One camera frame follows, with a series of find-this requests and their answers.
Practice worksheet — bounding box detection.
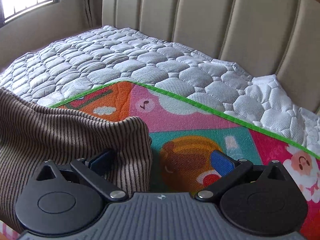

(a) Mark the beige ribbed knit garment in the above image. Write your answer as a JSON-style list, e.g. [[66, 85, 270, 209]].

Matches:
[[1, 88, 152, 232]]

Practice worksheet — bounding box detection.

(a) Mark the colourful cartoon play mat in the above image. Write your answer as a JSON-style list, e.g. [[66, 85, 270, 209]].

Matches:
[[0, 80, 320, 240]]

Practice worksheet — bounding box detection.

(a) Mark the white quilted mattress pad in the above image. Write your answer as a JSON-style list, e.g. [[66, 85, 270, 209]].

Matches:
[[1, 25, 319, 154]]

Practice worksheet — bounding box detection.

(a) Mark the beige padded headboard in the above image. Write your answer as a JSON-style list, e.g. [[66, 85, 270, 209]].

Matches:
[[102, 0, 319, 112]]

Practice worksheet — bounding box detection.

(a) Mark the grey sheer curtain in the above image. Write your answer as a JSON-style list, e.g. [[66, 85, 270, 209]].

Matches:
[[84, 0, 103, 28]]

